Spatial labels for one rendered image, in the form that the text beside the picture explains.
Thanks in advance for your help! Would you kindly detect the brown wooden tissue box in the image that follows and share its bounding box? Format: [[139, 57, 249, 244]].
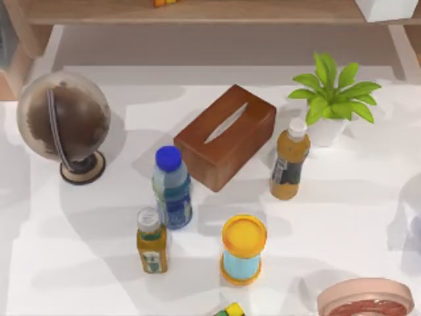
[[173, 84, 277, 194]]

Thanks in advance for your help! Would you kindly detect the clear bottle with blue cap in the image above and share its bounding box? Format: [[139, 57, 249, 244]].
[[151, 145, 193, 231]]

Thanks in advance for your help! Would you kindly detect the orange bottle with white cap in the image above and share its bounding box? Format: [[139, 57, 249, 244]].
[[269, 117, 311, 201]]

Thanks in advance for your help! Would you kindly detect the yellow and blue hourglass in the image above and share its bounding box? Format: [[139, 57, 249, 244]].
[[220, 213, 268, 286]]

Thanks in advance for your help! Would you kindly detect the small amber bottle white cap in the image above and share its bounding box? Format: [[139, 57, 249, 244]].
[[136, 207, 168, 275]]

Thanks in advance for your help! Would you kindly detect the green plant in white pot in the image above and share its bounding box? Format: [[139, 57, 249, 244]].
[[287, 51, 383, 148]]

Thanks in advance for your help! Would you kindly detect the wooden shelf unit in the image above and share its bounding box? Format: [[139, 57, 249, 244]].
[[0, 0, 421, 101]]

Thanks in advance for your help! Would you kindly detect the brown globe on stand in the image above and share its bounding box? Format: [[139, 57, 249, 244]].
[[16, 70, 111, 186]]

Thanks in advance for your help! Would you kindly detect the colourful puzzle cube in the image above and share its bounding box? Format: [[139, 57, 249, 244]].
[[151, 0, 184, 9], [212, 302, 249, 316]]

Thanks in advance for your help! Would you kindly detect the pink bowl with red contents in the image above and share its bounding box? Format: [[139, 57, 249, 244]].
[[316, 277, 415, 316]]

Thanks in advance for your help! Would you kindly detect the white box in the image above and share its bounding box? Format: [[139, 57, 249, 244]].
[[354, 0, 420, 23]]

